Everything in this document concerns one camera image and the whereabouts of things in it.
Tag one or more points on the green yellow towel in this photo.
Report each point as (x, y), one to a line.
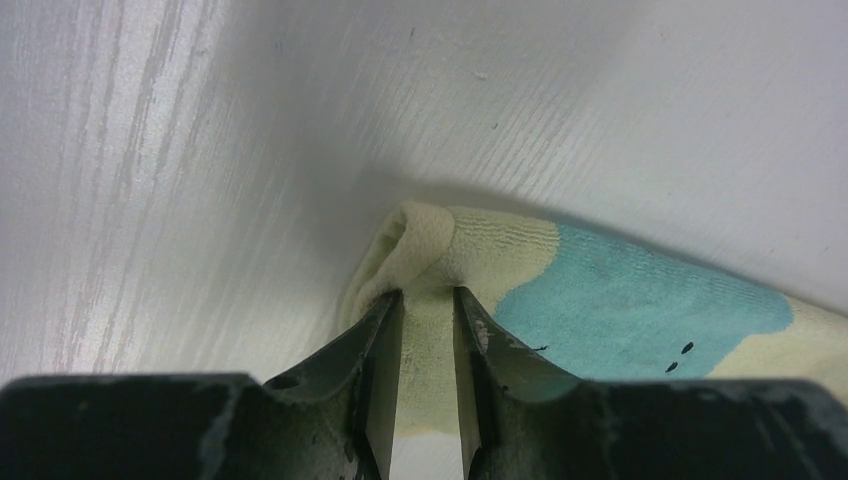
(597, 306)

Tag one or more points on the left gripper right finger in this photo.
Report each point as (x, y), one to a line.
(518, 412)

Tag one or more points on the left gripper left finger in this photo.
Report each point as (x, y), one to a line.
(338, 406)

